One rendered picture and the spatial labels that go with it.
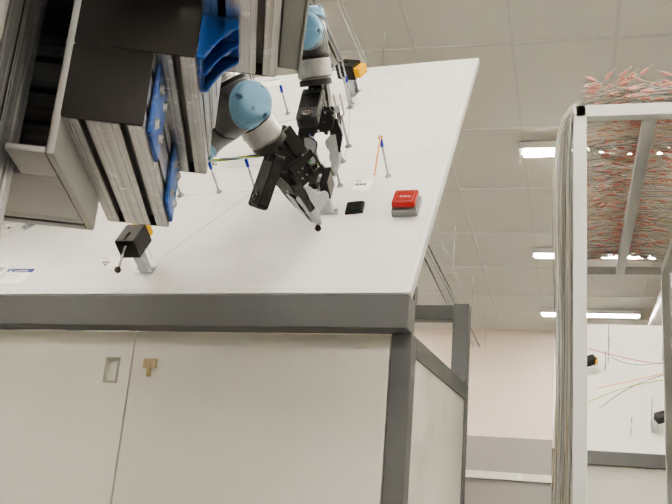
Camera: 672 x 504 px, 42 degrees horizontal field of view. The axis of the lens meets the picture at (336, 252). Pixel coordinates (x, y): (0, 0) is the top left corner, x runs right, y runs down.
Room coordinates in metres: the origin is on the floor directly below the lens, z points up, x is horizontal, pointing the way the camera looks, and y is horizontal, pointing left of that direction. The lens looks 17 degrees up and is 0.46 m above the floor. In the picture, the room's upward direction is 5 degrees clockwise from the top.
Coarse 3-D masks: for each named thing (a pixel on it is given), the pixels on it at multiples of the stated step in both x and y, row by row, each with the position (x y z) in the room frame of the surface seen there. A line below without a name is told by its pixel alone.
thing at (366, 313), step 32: (0, 320) 1.88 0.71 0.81; (32, 320) 1.86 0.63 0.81; (64, 320) 1.83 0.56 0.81; (96, 320) 1.80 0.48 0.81; (128, 320) 1.78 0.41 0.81; (160, 320) 1.75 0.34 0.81; (192, 320) 1.73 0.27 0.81; (224, 320) 1.70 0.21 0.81; (256, 320) 1.68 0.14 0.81; (288, 320) 1.66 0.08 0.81; (320, 320) 1.64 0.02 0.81; (352, 320) 1.62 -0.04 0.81; (384, 320) 1.60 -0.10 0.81
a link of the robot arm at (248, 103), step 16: (224, 80) 1.36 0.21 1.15; (240, 80) 1.36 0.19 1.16; (224, 96) 1.37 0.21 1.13; (240, 96) 1.35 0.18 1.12; (256, 96) 1.36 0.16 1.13; (224, 112) 1.39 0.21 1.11; (240, 112) 1.36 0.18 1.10; (256, 112) 1.36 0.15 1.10; (224, 128) 1.42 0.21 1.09; (240, 128) 1.40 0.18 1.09
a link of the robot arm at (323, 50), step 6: (312, 6) 1.64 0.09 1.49; (318, 6) 1.65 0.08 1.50; (318, 12) 1.64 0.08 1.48; (324, 18) 1.66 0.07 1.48; (324, 24) 1.66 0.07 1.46; (324, 42) 1.68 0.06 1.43; (318, 48) 1.67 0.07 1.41; (324, 48) 1.68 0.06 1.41; (306, 54) 1.68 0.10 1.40; (312, 54) 1.68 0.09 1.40; (318, 54) 1.68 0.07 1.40; (324, 54) 1.69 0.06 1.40
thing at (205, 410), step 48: (144, 336) 1.81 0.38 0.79; (192, 336) 1.77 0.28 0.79; (240, 336) 1.74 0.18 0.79; (288, 336) 1.70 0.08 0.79; (336, 336) 1.67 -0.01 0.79; (384, 336) 1.64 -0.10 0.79; (144, 384) 1.80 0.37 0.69; (192, 384) 1.77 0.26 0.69; (240, 384) 1.73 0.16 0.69; (288, 384) 1.70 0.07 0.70; (336, 384) 1.67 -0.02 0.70; (384, 384) 1.64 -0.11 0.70; (144, 432) 1.80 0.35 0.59; (192, 432) 1.76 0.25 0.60; (240, 432) 1.73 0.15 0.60; (288, 432) 1.70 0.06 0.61; (336, 432) 1.66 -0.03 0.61; (384, 432) 1.63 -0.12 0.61; (144, 480) 1.79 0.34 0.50; (192, 480) 1.76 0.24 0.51; (240, 480) 1.73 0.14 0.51; (288, 480) 1.69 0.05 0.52; (336, 480) 1.66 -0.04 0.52
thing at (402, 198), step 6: (396, 192) 1.75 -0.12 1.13; (402, 192) 1.75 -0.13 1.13; (408, 192) 1.74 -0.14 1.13; (414, 192) 1.74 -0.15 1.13; (396, 198) 1.74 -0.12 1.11; (402, 198) 1.73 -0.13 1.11; (408, 198) 1.73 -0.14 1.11; (414, 198) 1.73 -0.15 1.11; (396, 204) 1.73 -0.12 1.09; (402, 204) 1.73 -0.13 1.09; (408, 204) 1.72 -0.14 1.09; (414, 204) 1.72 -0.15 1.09
